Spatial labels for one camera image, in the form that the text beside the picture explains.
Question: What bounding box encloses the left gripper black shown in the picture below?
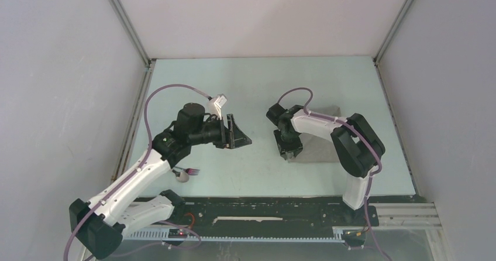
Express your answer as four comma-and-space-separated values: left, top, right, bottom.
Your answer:
188, 114, 251, 149

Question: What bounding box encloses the aluminium frame post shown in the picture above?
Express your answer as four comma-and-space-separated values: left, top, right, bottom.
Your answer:
373, 0, 415, 66
97, 0, 152, 67

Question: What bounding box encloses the left aluminium frame post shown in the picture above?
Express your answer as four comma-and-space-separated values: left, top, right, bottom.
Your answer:
97, 0, 152, 67

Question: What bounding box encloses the pink handled spoon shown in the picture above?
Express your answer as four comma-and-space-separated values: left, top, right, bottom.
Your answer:
171, 169, 190, 183

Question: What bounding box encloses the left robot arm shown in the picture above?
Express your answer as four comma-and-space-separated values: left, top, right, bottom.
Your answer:
69, 103, 252, 260

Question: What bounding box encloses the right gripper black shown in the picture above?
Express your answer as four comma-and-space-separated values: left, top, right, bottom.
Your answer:
274, 129, 304, 159

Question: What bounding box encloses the purple metallic fork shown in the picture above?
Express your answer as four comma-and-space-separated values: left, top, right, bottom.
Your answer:
175, 166, 200, 176

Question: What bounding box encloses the right aluminium frame post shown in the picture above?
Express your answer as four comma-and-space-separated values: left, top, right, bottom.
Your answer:
373, 0, 415, 66

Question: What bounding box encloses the white cable duct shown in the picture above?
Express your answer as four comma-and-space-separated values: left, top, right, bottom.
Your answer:
123, 227, 363, 243

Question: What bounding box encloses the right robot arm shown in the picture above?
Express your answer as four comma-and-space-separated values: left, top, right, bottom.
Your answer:
266, 103, 385, 225

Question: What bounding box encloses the grey cloth napkin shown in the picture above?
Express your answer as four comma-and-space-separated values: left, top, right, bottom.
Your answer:
288, 109, 340, 164

